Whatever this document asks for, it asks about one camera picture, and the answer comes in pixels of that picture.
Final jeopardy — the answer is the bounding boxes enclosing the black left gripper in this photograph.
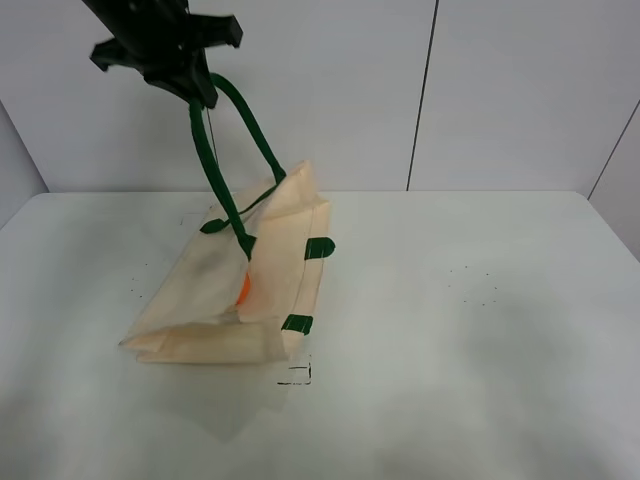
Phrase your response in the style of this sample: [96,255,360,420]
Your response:
[84,0,243,108]

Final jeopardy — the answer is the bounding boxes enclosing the white linen bag green handles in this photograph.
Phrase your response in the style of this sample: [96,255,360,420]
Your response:
[119,74,335,365]

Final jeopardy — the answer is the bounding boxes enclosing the orange with stem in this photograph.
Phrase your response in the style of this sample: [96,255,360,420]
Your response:
[236,273,251,306]

